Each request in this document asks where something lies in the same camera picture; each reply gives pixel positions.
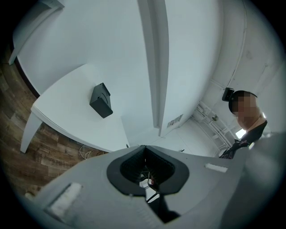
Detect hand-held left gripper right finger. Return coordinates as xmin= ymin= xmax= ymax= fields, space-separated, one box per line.
xmin=145 ymin=144 xmax=245 ymax=229

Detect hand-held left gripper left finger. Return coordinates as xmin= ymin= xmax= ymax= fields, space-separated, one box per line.
xmin=31 ymin=144 xmax=166 ymax=229

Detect black box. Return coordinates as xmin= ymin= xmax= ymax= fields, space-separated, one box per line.
xmin=89 ymin=82 xmax=114 ymax=119

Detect white ceiling pipes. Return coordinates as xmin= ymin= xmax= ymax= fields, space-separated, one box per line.
xmin=191 ymin=100 xmax=233 ymax=155

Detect person's black shirt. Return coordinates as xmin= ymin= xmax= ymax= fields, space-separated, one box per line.
xmin=219 ymin=120 xmax=269 ymax=160

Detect person's head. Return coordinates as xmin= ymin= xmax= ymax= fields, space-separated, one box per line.
xmin=227 ymin=89 xmax=268 ymax=133

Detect plain white table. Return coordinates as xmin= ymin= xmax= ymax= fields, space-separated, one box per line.
xmin=8 ymin=0 xmax=66 ymax=66

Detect white floor cable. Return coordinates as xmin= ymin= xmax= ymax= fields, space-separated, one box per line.
xmin=79 ymin=144 xmax=91 ymax=160

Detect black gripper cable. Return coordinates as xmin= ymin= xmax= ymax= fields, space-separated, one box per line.
xmin=144 ymin=191 xmax=162 ymax=203

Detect black head-worn camera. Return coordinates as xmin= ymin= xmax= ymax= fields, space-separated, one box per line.
xmin=221 ymin=87 xmax=235 ymax=102

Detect white table with cable hole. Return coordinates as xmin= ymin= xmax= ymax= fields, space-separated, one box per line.
xmin=20 ymin=63 xmax=130 ymax=154

